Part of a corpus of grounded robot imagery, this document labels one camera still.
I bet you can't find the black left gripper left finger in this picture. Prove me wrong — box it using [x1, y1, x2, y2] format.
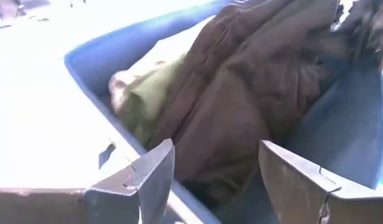
[0, 138, 176, 224]

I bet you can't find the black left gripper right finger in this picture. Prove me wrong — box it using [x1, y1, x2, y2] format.
[258, 139, 383, 224]

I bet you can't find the dark green garment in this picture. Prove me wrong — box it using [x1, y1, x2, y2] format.
[108, 54, 187, 147]

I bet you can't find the black garment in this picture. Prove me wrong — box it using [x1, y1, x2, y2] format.
[147, 0, 351, 206]

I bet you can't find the navy white striped laundry bin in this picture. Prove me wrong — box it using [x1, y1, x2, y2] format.
[63, 0, 383, 224]

